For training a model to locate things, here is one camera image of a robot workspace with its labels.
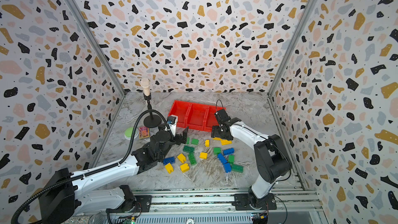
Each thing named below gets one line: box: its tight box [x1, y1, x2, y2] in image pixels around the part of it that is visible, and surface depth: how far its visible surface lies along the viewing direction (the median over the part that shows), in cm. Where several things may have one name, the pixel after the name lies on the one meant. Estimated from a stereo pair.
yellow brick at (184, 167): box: [179, 162, 190, 174], surface depth 85 cm
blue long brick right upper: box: [222, 147, 235, 156], surface depth 92 cm
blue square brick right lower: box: [223, 162, 232, 174], surface depth 87 cm
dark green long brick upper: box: [182, 145, 196, 153], surface depth 92 cm
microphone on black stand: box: [140, 77, 163, 129], surface depth 95 cm
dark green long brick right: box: [231, 163, 245, 174], surface depth 86 cm
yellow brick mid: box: [177, 152, 187, 164], surface depth 89 cm
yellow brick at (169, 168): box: [164, 162, 175, 175], surface depth 84 cm
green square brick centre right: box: [212, 147, 222, 156], surface depth 93 cm
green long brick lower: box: [188, 152, 197, 165], surface depth 89 cm
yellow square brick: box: [199, 151, 208, 160], surface depth 92 cm
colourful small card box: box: [138, 126, 150, 139], surface depth 99 cm
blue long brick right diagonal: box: [217, 152, 228, 165], surface depth 90 cm
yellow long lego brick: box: [220, 139, 233, 146], surface depth 97 cm
